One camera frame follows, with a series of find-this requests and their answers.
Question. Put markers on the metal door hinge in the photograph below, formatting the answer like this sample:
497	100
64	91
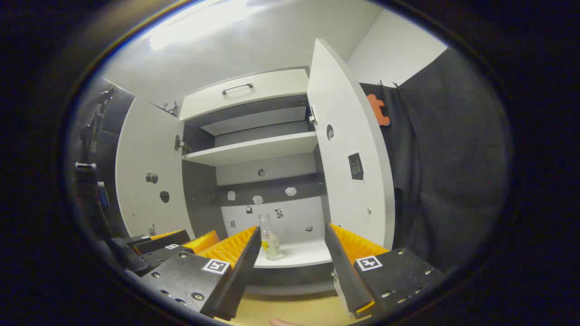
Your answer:
312	117
180	144

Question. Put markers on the white door with camera sticker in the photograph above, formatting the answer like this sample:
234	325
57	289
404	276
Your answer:
145	149

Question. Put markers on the white grey cabinet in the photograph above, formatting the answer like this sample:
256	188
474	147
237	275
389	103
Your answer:
201	199

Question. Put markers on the white cabinet drawer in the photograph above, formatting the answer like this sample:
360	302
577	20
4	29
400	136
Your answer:
272	90

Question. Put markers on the white door with headphones sticker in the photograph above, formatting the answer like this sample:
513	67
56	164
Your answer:
349	113

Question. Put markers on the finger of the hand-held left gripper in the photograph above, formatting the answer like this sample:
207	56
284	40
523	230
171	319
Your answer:
165	258
158	244

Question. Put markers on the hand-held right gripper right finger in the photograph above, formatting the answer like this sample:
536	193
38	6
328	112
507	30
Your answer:
346	276

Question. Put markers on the white cabinet shelf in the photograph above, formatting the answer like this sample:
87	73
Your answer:
303	253
253	149
253	121

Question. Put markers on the clear glass bottle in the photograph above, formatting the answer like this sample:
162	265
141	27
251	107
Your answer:
270	242

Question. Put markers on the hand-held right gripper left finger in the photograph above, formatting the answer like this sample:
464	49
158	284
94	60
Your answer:
242	271

